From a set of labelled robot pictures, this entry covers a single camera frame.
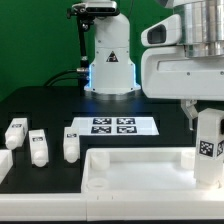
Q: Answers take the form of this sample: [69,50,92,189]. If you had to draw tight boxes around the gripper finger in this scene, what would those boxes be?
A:
[181,99,198,131]

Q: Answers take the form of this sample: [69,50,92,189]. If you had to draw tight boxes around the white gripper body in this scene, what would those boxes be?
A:
[141,14,224,101]

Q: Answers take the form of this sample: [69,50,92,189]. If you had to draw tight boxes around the white desk top tray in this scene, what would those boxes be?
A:
[81,147,224,195]

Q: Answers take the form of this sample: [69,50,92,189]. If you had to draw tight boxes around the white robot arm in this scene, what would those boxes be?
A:
[84,0,224,120]

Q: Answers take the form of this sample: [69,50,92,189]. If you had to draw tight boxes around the white marker plate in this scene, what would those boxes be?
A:
[72,117,159,136]

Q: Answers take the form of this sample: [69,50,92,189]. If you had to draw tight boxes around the white left corner block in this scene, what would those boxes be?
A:
[0,149,13,184]

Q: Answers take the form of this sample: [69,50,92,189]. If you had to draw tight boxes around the black cables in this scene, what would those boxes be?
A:
[43,69,88,88]

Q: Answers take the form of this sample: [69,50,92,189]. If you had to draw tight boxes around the white front rail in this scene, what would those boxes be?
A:
[0,191,224,221]

